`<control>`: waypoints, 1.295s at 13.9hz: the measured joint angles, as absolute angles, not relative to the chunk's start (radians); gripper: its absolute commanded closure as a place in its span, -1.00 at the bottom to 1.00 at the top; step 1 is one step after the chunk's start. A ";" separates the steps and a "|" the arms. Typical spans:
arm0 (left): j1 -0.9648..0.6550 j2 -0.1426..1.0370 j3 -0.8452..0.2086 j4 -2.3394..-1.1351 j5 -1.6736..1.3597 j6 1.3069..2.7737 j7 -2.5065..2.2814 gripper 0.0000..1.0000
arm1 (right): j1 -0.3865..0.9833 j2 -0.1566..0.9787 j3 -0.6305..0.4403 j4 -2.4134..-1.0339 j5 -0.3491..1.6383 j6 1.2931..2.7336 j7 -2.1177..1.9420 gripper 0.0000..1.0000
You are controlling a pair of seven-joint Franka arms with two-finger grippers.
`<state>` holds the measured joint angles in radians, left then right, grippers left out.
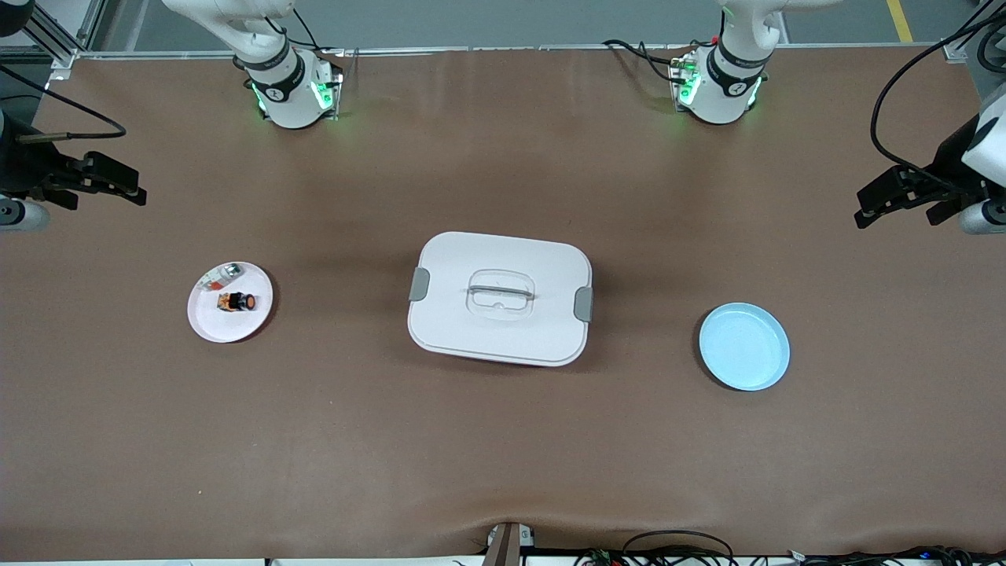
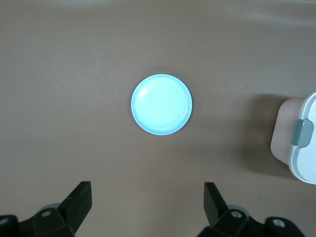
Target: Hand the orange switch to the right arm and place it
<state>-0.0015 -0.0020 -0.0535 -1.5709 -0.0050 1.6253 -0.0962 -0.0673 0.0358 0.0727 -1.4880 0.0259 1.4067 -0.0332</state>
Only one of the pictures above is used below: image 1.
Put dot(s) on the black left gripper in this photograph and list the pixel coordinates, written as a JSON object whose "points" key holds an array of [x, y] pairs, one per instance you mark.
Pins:
{"points": [[953, 159]]}

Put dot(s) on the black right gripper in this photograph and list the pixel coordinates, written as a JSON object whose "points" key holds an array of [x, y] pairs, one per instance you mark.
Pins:
{"points": [[23, 167]]}

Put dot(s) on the orange push-button switch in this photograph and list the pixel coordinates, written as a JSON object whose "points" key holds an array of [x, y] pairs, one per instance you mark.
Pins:
{"points": [[236, 302]]}

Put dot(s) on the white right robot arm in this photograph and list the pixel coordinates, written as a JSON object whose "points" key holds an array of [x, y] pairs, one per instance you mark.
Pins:
{"points": [[287, 86]]}

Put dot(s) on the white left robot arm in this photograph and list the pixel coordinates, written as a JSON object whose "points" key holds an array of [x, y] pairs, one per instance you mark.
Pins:
{"points": [[719, 86]]}

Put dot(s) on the pale pink round plate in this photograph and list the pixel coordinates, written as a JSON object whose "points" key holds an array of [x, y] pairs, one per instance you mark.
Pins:
{"points": [[232, 326]]}

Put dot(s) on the light blue round plate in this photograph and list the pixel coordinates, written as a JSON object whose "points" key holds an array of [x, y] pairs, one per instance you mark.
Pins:
{"points": [[743, 346]]}

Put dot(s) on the grey box latch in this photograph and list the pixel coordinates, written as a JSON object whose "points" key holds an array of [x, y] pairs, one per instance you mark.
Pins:
{"points": [[419, 284], [583, 304]]}

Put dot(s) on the white lidded lunch box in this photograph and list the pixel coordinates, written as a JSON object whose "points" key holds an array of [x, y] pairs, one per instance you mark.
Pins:
{"points": [[503, 338]]}

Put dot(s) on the small white block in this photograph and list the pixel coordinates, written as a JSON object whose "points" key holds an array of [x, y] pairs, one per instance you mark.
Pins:
{"points": [[526, 536]]}

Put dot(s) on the brown clamp bar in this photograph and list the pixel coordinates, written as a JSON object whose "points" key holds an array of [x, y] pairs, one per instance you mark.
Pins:
{"points": [[503, 546]]}

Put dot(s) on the slanted aluminium frame profile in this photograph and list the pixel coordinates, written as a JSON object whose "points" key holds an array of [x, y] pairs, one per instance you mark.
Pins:
{"points": [[51, 43]]}

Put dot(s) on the upright aluminium frame profile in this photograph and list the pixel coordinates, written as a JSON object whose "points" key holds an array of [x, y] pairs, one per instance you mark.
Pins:
{"points": [[92, 23]]}

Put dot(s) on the aluminium corner frame profile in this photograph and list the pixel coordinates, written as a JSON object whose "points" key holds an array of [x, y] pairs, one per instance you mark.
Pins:
{"points": [[963, 43]]}

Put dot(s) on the silver table edge rail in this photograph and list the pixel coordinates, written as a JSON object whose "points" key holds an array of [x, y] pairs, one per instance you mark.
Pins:
{"points": [[471, 50]]}

